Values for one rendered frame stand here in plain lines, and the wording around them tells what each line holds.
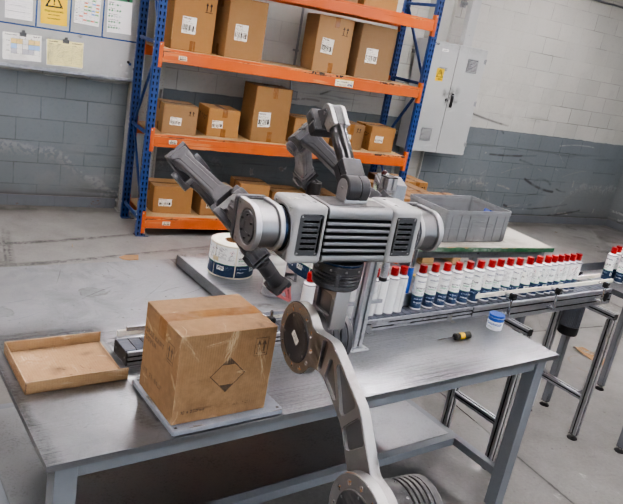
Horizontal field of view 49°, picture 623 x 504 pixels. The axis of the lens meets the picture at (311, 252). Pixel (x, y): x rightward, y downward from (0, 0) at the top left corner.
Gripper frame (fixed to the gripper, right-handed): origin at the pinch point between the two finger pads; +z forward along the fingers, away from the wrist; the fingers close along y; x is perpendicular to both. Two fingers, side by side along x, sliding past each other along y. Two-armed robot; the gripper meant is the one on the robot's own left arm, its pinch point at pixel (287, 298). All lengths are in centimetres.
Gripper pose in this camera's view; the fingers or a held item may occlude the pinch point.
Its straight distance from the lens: 251.0
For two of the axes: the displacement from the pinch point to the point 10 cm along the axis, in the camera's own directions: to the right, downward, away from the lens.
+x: -7.1, 6.6, -2.4
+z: 4.3, 6.9, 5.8
